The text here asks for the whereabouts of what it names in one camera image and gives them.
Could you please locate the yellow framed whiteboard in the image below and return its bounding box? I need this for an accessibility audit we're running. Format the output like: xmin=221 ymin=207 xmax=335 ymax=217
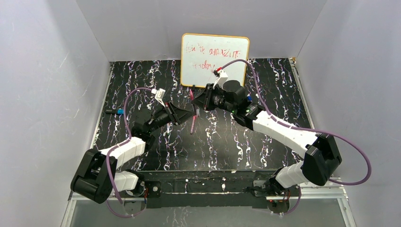
xmin=181 ymin=33 xmax=250 ymax=87

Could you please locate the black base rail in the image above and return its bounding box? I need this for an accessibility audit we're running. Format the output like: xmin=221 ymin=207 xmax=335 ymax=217
xmin=109 ymin=170 xmax=301 ymax=210

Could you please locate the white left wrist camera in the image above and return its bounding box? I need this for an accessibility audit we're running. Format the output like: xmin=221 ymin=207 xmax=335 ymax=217
xmin=151 ymin=88 xmax=166 ymax=107

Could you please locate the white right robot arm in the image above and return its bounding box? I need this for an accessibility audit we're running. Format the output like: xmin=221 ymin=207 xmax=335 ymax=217
xmin=192 ymin=80 xmax=342 ymax=193

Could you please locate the white marker pen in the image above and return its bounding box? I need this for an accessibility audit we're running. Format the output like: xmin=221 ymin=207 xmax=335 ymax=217
xmin=166 ymin=123 xmax=172 ymax=136

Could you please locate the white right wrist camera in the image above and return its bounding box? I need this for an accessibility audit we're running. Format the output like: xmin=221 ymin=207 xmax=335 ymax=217
xmin=213 ymin=68 xmax=228 ymax=89

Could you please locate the dark pink pen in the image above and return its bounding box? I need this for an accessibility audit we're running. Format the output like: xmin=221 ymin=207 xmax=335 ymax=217
xmin=190 ymin=115 xmax=197 ymax=134

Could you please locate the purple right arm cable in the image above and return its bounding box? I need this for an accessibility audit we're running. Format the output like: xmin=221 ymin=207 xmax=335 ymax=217
xmin=216 ymin=59 xmax=372 ymax=217

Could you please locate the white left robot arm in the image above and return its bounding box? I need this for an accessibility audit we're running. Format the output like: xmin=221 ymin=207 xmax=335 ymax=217
xmin=70 ymin=102 xmax=196 ymax=204

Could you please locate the blue capped black marker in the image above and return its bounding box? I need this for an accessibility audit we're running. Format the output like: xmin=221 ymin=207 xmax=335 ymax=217
xmin=104 ymin=109 xmax=124 ymax=115

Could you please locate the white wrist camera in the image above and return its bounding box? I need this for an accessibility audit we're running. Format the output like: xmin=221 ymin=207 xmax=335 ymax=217
xmin=151 ymin=88 xmax=166 ymax=107
xmin=213 ymin=68 xmax=228 ymax=89

